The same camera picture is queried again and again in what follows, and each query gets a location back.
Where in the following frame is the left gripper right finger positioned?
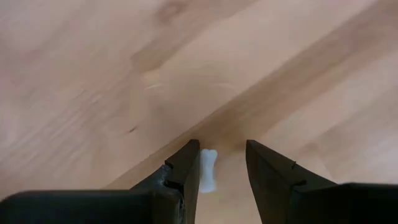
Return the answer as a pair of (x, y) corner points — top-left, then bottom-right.
(246, 139), (398, 224)

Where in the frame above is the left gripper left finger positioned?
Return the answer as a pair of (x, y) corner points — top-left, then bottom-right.
(0, 139), (200, 224)

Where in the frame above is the white plastic bone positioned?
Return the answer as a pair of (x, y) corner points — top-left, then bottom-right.
(198, 148), (218, 194)

